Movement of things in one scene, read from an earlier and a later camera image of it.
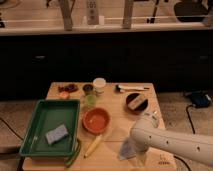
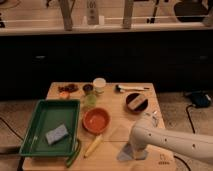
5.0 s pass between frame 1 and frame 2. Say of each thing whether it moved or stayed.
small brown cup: stayed
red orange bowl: stayed
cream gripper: moved
